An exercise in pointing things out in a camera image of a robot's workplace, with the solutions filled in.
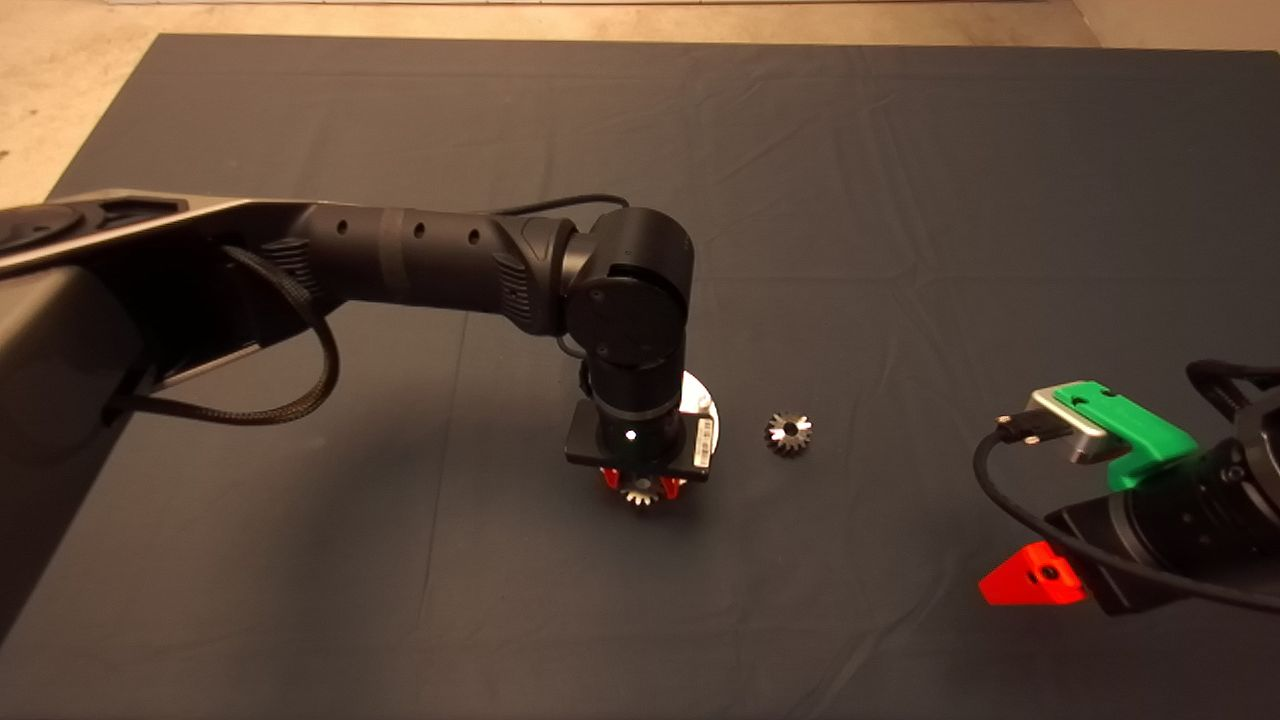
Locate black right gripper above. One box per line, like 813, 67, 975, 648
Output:
978, 492, 1185, 617

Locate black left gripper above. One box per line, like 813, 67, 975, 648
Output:
565, 396, 720, 502

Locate white round peg plate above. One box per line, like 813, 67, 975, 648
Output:
680, 370, 721, 429

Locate dark table cloth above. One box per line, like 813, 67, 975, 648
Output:
0, 33, 1280, 720

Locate silver right camera box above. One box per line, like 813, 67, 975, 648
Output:
1020, 385, 1131, 466

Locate green right camera mount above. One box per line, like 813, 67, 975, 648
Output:
1052, 380, 1199, 491

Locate black ribbed cable loop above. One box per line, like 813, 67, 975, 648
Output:
1185, 360, 1280, 421

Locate black left camera cable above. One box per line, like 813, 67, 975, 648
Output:
495, 193, 631, 396

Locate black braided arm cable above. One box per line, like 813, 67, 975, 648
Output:
105, 245, 341, 426

